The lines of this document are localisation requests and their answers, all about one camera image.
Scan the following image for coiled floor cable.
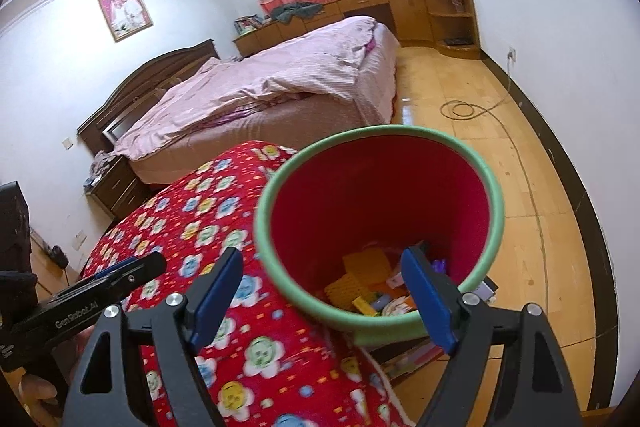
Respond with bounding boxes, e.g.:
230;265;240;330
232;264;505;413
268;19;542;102
439;52;517;120

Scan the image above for white grey box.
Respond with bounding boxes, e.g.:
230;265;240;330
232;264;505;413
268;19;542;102
472;278;501;306

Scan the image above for colourful picture book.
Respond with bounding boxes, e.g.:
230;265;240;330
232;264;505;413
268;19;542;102
377;336;452;384

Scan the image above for black speckled object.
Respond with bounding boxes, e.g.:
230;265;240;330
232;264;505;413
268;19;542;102
0;181;34;275

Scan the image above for red flower printed blanket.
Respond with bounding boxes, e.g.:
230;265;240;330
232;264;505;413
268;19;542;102
80;141;417;427

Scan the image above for crumpled clothes on nightstand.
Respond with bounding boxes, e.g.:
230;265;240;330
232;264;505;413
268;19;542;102
90;151;119;180

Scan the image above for person's left hand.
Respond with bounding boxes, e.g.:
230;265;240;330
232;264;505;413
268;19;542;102
17;374;63;415

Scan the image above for light wooden wardrobe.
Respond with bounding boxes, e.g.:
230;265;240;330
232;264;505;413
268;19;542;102
27;229;83;308

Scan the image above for framed wall photo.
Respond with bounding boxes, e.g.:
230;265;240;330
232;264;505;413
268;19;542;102
97;0;153;44

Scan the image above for long wooden desk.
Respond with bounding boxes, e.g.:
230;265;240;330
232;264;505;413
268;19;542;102
232;0;426;58

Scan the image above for pink duvet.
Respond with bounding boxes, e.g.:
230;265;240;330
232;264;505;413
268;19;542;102
114;16;388;160

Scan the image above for wooden bed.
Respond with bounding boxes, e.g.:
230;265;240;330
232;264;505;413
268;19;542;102
77;16;401;188

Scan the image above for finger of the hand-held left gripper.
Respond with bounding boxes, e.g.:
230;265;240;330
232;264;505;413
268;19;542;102
55;252;168;304

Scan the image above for cream paper ball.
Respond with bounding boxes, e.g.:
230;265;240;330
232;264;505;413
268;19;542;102
382;299;415;317

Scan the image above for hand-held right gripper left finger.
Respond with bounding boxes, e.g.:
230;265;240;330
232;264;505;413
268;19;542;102
62;247;246;427

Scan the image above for dark green clothes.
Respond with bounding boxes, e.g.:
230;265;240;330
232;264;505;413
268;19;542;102
270;1;325;24

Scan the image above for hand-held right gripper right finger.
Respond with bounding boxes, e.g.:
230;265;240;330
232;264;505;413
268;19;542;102
400;246;586;427

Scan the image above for wooden corner shelf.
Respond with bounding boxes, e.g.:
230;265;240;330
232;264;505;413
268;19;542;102
420;0;483;60

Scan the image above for dark wooden nightstand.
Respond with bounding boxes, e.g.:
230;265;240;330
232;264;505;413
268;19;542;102
85;154;151;221

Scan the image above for books and photos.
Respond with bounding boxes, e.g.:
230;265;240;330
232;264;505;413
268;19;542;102
234;13;273;36

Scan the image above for red bin with green rim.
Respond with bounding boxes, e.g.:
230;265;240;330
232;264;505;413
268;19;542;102
254;125;505;347

